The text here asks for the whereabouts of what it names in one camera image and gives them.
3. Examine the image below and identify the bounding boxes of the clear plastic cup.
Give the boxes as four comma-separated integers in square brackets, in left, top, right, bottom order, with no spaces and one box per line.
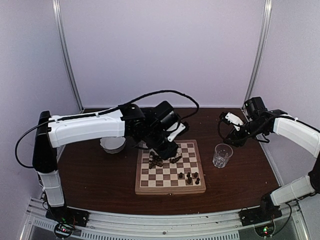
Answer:
[212,143,234,168]

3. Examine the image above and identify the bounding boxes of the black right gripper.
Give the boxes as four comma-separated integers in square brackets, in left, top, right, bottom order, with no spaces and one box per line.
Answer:
[223,119,267,147]

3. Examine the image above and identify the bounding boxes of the aluminium frame post left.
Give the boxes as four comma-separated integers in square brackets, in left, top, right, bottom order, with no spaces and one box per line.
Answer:
[52,0,84,112]

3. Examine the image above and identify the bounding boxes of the wooden chess board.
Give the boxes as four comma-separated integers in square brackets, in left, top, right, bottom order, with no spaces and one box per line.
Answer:
[135,139,206,196]

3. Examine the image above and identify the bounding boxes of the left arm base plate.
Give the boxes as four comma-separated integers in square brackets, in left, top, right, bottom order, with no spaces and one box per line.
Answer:
[45,207,90,227]

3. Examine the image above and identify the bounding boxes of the white round bowl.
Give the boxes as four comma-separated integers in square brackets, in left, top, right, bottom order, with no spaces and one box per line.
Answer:
[100,137,126,154]

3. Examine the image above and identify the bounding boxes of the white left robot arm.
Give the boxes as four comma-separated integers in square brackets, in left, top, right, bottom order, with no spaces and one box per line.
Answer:
[32,101,186,222]

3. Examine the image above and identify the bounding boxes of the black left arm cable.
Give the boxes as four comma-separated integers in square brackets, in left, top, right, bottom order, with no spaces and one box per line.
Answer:
[104,89,200,121]

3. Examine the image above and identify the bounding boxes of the black right camera cable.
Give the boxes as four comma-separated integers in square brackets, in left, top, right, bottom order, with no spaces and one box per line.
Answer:
[216,117,231,143]

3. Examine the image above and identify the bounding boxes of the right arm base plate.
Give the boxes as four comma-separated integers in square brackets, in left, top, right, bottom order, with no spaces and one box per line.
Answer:
[238,206,282,227]

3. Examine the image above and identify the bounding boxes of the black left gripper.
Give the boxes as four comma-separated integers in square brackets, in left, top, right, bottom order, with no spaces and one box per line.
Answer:
[144,127,179,161]

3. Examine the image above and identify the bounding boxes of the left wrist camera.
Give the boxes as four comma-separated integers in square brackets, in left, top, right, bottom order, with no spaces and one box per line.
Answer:
[166,121,189,142]

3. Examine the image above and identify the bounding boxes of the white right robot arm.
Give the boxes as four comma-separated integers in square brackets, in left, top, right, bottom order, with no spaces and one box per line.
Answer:
[219,96,320,221]

